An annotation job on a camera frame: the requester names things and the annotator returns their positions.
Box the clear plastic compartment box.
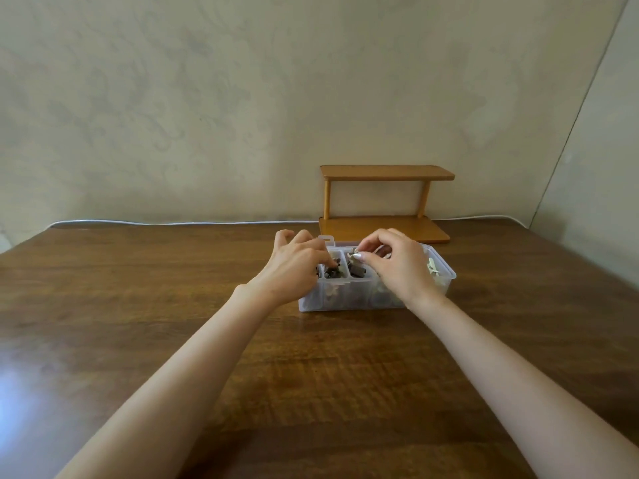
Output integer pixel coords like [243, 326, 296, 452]
[298, 235, 457, 313]

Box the small wooden shelf rack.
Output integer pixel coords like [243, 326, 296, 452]
[318, 165, 456, 245]

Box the person's left hand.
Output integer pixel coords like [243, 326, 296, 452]
[247, 229, 339, 308]

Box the person's left forearm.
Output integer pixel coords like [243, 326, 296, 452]
[55, 283, 278, 479]

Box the white cable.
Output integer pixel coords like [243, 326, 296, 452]
[47, 214, 528, 229]

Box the person's right forearm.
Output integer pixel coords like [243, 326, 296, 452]
[407, 293, 639, 479]

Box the person's right hand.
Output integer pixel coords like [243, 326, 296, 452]
[353, 228, 450, 313]

